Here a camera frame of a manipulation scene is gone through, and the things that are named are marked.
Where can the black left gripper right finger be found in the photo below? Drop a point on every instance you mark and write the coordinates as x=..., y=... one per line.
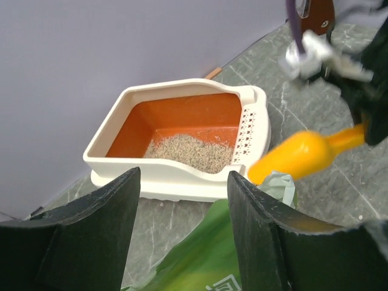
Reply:
x=280, y=248

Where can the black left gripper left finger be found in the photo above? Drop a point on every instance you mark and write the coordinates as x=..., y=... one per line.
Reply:
x=82, y=245

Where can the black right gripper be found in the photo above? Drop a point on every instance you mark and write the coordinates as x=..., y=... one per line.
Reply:
x=366, y=96

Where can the green litter bag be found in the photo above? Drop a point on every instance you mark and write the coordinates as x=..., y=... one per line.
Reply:
x=206, y=259

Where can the yellow plastic litter scoop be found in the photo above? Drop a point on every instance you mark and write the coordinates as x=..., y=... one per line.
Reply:
x=305, y=153

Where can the grey cat litter pile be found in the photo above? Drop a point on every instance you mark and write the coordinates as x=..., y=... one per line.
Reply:
x=208, y=157

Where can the white and orange litter box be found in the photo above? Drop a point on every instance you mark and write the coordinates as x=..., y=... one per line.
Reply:
x=234, y=116

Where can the brown wooden wedge stand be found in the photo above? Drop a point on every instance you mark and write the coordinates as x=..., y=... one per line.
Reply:
x=316, y=15

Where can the small wooden block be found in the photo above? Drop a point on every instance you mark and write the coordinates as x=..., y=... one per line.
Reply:
x=213, y=73

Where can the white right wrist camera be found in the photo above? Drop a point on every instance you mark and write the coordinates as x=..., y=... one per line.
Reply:
x=320, y=53

